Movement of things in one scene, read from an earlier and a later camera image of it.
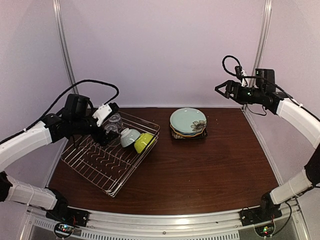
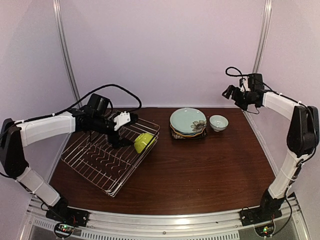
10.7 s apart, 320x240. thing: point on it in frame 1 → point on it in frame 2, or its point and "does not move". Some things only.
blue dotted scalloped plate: [189, 133] does not move
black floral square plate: [202, 135] does not move
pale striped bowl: [128, 136] → [218, 122]
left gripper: [106, 137] → [119, 142]
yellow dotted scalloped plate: [188, 135] does not move
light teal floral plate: [188, 120] does not move
